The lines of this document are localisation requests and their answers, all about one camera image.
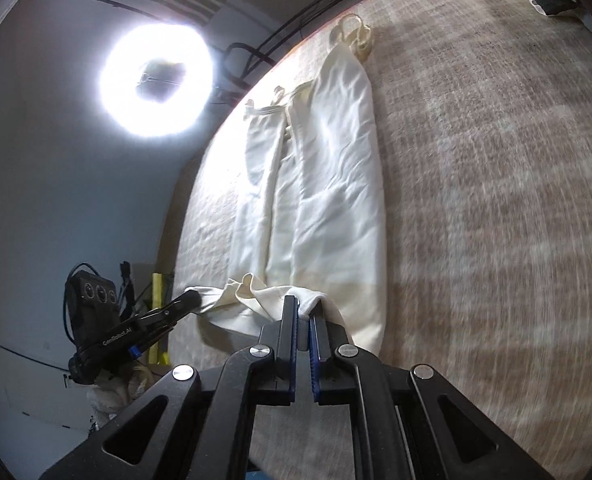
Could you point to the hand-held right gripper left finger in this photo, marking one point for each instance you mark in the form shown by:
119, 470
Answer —
293, 360

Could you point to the yellow plastic stand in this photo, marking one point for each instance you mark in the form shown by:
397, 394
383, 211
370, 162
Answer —
157, 290

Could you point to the cream sleeveless garment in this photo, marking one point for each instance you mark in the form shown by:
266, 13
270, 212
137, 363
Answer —
326, 185

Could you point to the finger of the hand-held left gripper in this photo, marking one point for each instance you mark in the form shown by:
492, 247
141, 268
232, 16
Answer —
150, 338
178, 306

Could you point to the beige woven mat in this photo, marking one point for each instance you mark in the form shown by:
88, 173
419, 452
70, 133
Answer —
476, 210

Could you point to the black light stand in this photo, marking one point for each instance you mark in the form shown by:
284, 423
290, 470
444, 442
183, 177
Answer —
235, 67

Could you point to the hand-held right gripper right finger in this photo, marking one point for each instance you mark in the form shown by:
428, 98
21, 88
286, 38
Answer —
315, 360

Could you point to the person's left hand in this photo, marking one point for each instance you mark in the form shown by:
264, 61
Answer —
110, 396

